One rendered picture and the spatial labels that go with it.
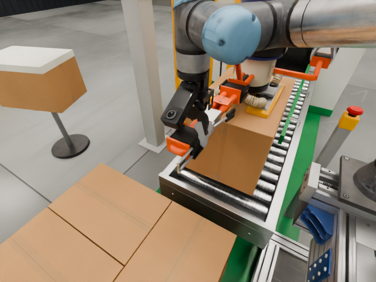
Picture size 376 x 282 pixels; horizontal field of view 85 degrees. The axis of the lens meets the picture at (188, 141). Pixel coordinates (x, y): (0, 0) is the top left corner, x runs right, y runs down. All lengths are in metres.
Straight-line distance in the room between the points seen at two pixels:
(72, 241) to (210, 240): 0.69
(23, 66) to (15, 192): 1.15
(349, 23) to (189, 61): 0.26
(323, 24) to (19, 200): 2.38
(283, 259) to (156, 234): 0.83
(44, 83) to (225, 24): 1.76
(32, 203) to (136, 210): 1.26
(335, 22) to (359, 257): 0.68
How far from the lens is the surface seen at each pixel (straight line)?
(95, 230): 1.26
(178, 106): 0.45
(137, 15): 1.76
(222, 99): 0.76
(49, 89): 1.98
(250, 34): 0.34
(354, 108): 1.34
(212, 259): 1.12
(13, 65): 2.07
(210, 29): 0.33
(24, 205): 2.35
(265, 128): 0.89
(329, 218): 0.94
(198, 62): 0.45
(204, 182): 1.32
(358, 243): 0.88
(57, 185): 2.34
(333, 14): 0.35
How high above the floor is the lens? 1.60
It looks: 41 degrees down
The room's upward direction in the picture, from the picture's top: straight up
